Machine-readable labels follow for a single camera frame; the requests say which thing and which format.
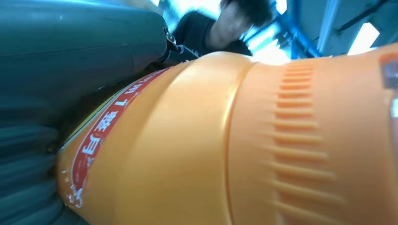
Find person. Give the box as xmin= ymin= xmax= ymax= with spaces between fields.
xmin=171 ymin=0 xmax=274 ymax=58

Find blue metal frame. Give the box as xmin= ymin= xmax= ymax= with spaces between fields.
xmin=273 ymin=0 xmax=324 ymax=60

